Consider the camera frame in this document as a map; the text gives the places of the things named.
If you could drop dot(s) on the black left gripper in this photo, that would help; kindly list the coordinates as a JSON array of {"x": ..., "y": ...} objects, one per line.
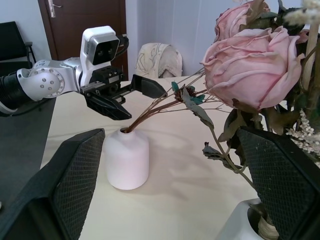
[{"x": 107, "y": 80}]

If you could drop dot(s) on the yellow dried flower bunch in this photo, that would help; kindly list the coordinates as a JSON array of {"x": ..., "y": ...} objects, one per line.
[{"x": 150, "y": 111}]

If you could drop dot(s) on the pink rose dried bouquet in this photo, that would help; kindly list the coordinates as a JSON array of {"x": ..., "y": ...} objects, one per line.
[{"x": 250, "y": 65}]

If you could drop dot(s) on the short white ceramic vase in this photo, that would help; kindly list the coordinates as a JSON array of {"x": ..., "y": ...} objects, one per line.
[{"x": 126, "y": 160}]

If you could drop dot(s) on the brown wooden door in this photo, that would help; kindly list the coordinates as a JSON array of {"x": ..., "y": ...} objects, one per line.
[{"x": 70, "y": 22}]

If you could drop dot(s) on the tall white ceramic vase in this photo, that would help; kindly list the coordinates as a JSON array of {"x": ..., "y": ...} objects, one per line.
[{"x": 235, "y": 222}]

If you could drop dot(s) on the black chair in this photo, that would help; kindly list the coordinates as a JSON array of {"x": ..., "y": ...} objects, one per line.
[{"x": 11, "y": 42}]

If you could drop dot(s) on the beige draped cloth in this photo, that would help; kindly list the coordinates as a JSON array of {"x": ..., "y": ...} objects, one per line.
[{"x": 160, "y": 60}]

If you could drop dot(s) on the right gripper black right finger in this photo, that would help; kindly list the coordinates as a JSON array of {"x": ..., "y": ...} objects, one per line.
[{"x": 282, "y": 180}]

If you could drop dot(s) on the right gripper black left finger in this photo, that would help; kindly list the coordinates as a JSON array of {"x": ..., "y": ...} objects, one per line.
[{"x": 57, "y": 190}]

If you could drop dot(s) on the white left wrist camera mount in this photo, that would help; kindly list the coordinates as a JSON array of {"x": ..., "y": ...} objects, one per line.
[{"x": 96, "y": 37}]

